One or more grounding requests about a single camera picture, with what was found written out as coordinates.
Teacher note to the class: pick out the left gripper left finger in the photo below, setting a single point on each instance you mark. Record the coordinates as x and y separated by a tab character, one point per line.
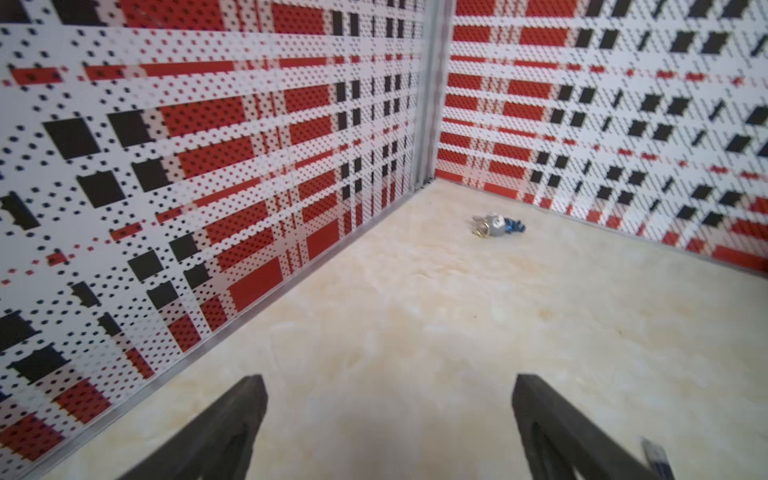
217	444

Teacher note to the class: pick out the grey battery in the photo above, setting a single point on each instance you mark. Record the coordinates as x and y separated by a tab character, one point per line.
657	459

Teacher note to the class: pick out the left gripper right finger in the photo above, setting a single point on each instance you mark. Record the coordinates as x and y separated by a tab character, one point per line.
560	442

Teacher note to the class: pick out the small toy figure keychain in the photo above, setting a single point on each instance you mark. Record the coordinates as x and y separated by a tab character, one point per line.
495	225

